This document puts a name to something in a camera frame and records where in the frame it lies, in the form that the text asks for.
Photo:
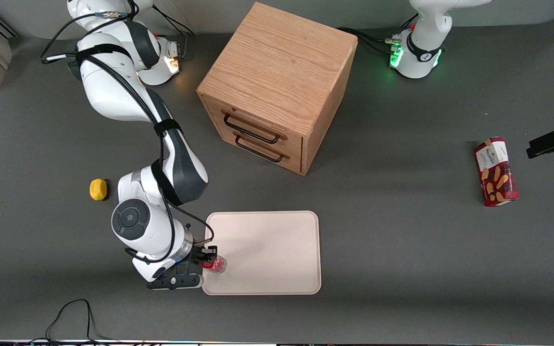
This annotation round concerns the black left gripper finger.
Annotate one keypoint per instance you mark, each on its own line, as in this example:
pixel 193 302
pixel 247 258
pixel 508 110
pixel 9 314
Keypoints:
pixel 548 140
pixel 539 152

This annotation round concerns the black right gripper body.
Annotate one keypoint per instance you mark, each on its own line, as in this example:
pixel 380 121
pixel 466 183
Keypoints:
pixel 198 254

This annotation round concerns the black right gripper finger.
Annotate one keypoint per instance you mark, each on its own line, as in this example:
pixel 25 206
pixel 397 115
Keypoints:
pixel 205 263
pixel 209 250

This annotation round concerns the small red coke bottle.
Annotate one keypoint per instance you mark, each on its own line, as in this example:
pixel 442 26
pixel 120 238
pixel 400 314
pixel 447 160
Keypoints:
pixel 219 265

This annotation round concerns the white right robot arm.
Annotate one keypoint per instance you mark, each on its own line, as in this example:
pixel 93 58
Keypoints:
pixel 113 86

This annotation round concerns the beige rectangular tray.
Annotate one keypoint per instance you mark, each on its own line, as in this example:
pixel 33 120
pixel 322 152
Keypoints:
pixel 267 252

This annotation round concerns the red shortbread cookie box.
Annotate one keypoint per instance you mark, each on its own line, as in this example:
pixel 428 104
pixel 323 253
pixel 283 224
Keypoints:
pixel 496 173

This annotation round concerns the wooden drawer front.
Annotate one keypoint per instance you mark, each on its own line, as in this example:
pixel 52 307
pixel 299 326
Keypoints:
pixel 286 161
pixel 258 120

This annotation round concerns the yellow lemon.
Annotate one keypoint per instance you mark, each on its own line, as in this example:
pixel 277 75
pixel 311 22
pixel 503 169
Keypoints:
pixel 98 189

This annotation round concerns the wooden drawer cabinet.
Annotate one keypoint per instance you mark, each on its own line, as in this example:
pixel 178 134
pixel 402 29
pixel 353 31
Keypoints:
pixel 277 62

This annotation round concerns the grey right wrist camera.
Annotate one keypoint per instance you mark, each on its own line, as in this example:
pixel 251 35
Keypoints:
pixel 176 282

